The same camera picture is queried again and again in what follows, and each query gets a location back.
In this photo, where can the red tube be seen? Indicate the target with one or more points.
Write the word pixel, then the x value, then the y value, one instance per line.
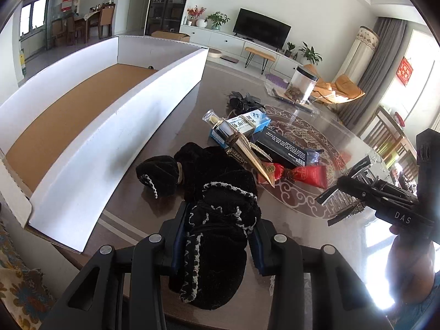
pixel 309 175

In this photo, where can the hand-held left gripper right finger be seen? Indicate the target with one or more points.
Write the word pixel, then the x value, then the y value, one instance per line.
pixel 257 251

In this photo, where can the leafy potted plant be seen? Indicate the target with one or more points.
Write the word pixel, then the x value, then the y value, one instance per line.
pixel 311 53

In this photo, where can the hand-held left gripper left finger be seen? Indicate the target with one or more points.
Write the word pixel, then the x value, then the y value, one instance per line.
pixel 179 247

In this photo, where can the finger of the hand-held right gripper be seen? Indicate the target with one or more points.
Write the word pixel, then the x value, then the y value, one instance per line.
pixel 378 190

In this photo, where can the red door poster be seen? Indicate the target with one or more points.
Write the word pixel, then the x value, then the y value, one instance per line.
pixel 68 0

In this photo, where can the white television cabinet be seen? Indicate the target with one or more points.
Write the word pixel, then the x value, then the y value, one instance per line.
pixel 220 39

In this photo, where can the standing air conditioner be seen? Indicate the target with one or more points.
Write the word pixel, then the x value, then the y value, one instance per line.
pixel 361 51

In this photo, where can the orange lounge chair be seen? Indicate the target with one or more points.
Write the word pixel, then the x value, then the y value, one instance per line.
pixel 345 87

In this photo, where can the person's right forearm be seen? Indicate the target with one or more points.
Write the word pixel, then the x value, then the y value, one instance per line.
pixel 422 306

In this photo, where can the brown patterned glass desktop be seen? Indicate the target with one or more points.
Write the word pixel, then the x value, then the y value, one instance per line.
pixel 220 86

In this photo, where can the large white cardboard box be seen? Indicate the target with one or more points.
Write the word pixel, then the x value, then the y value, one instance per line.
pixel 68 120

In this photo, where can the black carton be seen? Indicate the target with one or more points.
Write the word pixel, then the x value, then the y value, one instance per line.
pixel 282 146

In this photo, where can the dark glass cabinet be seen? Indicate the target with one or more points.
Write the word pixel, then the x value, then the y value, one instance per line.
pixel 170 3

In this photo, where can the flat screen television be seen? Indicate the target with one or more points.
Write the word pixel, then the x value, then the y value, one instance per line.
pixel 261 27

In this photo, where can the blue and white carton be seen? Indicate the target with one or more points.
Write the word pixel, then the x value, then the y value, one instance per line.
pixel 247 122

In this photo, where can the red window decoration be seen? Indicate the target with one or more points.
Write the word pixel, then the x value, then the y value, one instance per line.
pixel 404 71

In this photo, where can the black rhinestone hair clip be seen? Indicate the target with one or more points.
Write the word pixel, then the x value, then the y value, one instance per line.
pixel 340 201

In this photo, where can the black velvet cloth white trim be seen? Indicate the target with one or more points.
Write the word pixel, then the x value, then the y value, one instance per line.
pixel 213 192

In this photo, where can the green potted plant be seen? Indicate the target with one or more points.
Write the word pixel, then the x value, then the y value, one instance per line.
pixel 217 20

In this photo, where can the grey curtain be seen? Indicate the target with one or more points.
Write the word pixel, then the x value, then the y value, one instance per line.
pixel 385 62

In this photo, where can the dark wooden slatted chair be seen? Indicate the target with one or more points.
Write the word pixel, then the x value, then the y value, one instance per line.
pixel 388 134

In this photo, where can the gold perfume bottle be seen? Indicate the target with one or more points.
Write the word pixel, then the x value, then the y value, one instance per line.
pixel 242 153

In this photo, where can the small potted plant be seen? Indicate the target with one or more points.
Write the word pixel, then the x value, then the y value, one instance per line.
pixel 290 48

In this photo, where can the wooden dining chair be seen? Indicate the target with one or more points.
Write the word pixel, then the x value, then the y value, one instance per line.
pixel 105 20
pixel 63 29

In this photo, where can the pearl hair clip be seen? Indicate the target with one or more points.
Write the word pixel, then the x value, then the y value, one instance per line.
pixel 256 148

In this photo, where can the red flowers in vase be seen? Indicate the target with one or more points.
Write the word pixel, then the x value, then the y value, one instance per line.
pixel 195 15

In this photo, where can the wooden bench with metal legs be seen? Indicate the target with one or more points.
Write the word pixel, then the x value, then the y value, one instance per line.
pixel 261 52

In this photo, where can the clear plastic jar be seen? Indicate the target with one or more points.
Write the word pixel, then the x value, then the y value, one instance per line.
pixel 302 82

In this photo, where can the person's right hand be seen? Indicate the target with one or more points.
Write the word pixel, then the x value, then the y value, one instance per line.
pixel 409 257

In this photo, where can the black flower hair accessory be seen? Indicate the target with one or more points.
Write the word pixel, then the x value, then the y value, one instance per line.
pixel 245 100

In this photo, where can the brown cardboard box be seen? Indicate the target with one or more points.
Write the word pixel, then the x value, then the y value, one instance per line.
pixel 172 36

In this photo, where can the floral cloth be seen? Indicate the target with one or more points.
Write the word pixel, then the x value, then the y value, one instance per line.
pixel 20 282

